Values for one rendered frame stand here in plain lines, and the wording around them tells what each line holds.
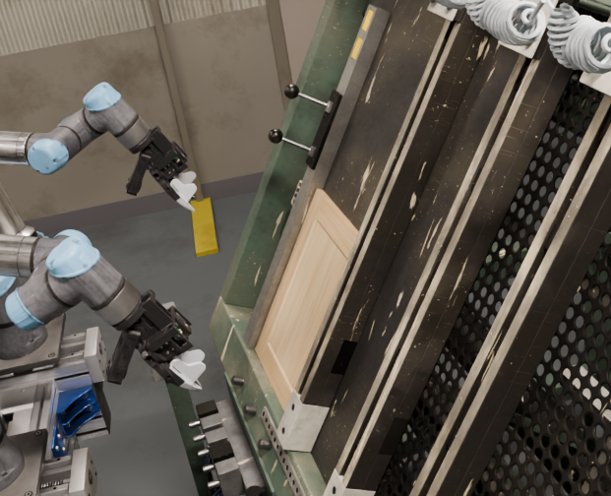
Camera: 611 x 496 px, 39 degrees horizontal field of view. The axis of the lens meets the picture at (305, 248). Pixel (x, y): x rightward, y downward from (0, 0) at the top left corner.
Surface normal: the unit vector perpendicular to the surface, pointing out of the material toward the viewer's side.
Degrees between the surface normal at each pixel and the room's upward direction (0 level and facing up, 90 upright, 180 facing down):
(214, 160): 90
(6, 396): 0
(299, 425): 90
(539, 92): 90
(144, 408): 0
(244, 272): 90
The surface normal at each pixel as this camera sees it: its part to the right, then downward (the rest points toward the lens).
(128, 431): -0.15, -0.86
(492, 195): 0.30, 0.43
